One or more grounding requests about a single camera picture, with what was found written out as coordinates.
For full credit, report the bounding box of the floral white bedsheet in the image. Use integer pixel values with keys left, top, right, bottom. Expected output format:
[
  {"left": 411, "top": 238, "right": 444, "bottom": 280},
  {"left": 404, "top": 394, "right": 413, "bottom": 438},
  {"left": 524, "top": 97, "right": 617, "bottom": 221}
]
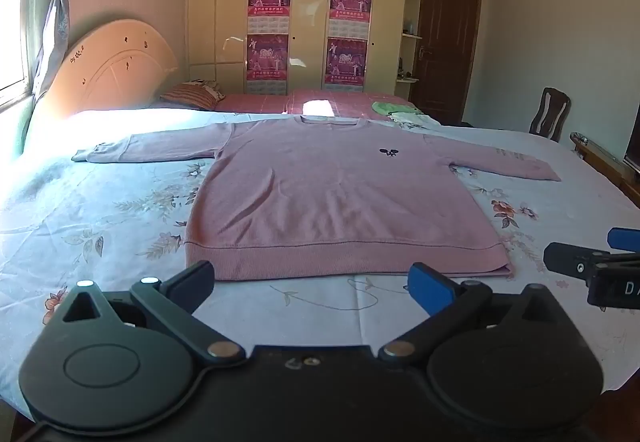
[{"left": 0, "top": 107, "right": 640, "bottom": 423}]

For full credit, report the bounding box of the grey patterned curtain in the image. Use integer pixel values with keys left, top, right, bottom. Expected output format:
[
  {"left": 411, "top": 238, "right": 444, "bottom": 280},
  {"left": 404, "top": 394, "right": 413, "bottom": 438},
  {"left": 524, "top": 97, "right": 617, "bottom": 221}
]
[{"left": 20, "top": 0, "right": 78, "bottom": 98}]

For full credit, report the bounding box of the dark wooden chair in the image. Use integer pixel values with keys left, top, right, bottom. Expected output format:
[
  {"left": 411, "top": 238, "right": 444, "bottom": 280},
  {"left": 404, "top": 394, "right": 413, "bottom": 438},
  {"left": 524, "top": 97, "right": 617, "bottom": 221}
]
[{"left": 530, "top": 87, "right": 572, "bottom": 143}]

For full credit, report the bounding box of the pink sweater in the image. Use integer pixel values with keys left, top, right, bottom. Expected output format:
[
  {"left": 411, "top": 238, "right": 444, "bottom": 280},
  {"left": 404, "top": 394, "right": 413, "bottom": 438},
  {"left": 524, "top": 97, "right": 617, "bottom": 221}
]
[{"left": 71, "top": 115, "right": 562, "bottom": 282}]

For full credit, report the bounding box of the striped orange pillow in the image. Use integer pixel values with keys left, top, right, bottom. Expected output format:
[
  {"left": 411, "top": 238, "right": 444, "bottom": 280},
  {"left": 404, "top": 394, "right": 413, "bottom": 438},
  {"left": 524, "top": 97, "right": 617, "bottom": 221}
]
[{"left": 160, "top": 80, "right": 227, "bottom": 111}]

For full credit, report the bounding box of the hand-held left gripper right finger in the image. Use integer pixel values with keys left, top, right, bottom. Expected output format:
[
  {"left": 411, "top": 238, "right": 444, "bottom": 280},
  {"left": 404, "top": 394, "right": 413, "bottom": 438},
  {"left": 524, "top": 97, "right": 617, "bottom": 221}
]
[{"left": 378, "top": 263, "right": 581, "bottom": 365}]

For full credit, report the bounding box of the white open shelf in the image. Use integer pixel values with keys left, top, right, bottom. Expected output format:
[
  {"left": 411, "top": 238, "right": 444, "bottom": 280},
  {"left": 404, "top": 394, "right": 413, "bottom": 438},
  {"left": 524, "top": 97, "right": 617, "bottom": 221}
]
[{"left": 397, "top": 0, "right": 428, "bottom": 86}]

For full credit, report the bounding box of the cream wooden headboard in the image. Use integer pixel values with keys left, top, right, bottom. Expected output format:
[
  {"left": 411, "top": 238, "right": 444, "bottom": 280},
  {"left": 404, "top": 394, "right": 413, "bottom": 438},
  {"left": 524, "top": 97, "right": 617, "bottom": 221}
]
[{"left": 32, "top": 19, "right": 179, "bottom": 123}]

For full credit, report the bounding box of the brown wooden cabinet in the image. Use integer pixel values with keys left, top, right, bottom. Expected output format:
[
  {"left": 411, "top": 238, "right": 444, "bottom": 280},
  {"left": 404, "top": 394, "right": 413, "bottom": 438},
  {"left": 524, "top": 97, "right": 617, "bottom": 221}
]
[{"left": 570, "top": 131, "right": 640, "bottom": 208}]

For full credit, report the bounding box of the pink checked bedspread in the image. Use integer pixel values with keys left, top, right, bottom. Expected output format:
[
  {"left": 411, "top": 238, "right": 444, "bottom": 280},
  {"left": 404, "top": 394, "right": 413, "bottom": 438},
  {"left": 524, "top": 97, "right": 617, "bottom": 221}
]
[{"left": 212, "top": 90, "right": 421, "bottom": 118}]

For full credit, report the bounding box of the window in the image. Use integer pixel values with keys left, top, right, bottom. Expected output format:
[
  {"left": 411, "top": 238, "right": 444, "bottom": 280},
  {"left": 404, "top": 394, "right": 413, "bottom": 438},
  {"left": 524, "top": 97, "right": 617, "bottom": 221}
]
[{"left": 0, "top": 0, "right": 36, "bottom": 93}]

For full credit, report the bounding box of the dark brown wooden door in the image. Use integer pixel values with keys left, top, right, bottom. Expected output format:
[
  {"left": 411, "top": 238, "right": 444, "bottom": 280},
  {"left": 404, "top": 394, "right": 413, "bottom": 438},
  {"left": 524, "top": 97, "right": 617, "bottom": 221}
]
[{"left": 409, "top": 0, "right": 483, "bottom": 123}]

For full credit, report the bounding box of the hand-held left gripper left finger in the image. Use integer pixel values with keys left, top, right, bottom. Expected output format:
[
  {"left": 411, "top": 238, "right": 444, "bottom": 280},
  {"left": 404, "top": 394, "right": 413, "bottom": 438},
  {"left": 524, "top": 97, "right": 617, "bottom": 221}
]
[{"left": 47, "top": 261, "right": 247, "bottom": 366}]

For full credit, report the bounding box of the dark screen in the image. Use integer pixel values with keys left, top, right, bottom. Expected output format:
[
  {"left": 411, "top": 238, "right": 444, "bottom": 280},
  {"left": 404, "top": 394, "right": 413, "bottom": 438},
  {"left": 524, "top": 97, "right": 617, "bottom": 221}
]
[{"left": 625, "top": 107, "right": 640, "bottom": 173}]

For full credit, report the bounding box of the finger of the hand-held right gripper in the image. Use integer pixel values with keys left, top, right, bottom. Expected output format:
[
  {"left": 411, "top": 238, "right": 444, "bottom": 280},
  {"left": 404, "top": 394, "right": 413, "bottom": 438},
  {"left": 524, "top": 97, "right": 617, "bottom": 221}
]
[
  {"left": 607, "top": 228, "right": 640, "bottom": 253},
  {"left": 544, "top": 242, "right": 640, "bottom": 281}
]

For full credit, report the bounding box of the green cloth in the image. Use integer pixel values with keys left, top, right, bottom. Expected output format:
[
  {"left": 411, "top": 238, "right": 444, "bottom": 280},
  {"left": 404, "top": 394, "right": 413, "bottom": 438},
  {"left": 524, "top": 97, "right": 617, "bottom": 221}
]
[{"left": 371, "top": 101, "right": 423, "bottom": 118}]

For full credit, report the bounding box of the white cloth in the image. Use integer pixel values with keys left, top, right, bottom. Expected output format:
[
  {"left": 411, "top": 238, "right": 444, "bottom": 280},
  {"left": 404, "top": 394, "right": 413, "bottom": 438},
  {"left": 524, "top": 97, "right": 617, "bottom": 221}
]
[{"left": 390, "top": 111, "right": 442, "bottom": 127}]

